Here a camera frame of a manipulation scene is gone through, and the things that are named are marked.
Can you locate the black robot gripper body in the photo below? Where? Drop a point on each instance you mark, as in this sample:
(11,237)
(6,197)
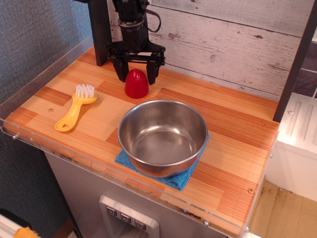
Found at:
(135,46)

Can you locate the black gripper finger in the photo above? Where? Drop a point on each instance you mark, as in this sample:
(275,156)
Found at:
(152,71)
(121,68)

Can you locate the red toy bell pepper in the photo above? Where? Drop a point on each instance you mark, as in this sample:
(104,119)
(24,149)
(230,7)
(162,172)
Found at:
(136,84)

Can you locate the silver metal bowl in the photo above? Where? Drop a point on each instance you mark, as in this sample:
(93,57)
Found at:
(162,138)

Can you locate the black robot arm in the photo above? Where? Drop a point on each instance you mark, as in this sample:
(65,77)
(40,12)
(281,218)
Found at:
(135,22)

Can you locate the yellow brush with white bristles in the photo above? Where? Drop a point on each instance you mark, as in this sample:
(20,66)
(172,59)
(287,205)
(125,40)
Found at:
(84,94)

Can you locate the blue folded cloth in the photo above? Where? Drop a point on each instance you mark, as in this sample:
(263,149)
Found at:
(177,181)

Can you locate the grey toy cabinet front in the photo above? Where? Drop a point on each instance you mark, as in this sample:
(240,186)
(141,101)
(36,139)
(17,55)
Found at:
(82,190)

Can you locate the silver dispenser panel with buttons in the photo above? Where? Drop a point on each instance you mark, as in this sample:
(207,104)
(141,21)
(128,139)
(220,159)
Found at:
(123,221)

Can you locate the white toy appliance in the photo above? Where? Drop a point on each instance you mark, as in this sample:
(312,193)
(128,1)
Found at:
(292,164)

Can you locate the yellow object at corner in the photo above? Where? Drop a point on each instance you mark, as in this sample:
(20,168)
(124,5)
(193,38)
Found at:
(25,233)

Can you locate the dark grey left post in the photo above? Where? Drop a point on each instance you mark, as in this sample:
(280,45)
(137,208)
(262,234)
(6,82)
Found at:
(101,31)

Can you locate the dark grey post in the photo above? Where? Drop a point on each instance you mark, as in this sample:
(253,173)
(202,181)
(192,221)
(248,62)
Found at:
(297,64)
(101,31)

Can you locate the dark grey right post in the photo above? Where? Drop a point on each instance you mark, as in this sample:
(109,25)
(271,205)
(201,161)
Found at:
(297,64)

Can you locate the clear acrylic guard rail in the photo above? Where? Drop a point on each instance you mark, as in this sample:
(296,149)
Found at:
(225,184)

